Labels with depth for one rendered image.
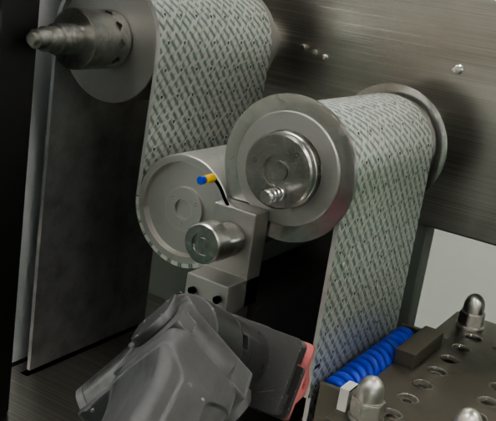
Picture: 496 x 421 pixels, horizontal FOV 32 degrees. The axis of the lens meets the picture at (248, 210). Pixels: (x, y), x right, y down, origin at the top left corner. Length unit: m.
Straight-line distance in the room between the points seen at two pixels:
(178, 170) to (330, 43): 0.35
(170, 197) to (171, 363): 0.45
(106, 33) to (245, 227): 0.25
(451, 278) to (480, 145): 2.59
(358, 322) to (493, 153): 0.29
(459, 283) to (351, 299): 2.77
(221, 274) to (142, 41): 0.27
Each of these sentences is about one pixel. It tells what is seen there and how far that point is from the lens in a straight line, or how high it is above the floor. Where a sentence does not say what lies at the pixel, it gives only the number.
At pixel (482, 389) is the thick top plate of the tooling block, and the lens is 1.01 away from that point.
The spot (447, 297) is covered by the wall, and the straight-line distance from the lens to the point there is 3.73.
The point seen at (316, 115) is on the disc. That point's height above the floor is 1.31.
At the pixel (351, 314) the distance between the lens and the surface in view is 0.95.
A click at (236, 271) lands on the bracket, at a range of 0.88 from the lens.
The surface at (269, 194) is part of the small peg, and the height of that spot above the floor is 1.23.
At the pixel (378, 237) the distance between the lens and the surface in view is 0.96.
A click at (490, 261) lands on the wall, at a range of 3.64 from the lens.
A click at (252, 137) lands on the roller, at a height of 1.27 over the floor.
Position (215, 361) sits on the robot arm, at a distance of 0.58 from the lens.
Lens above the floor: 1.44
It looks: 16 degrees down
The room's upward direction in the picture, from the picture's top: 9 degrees clockwise
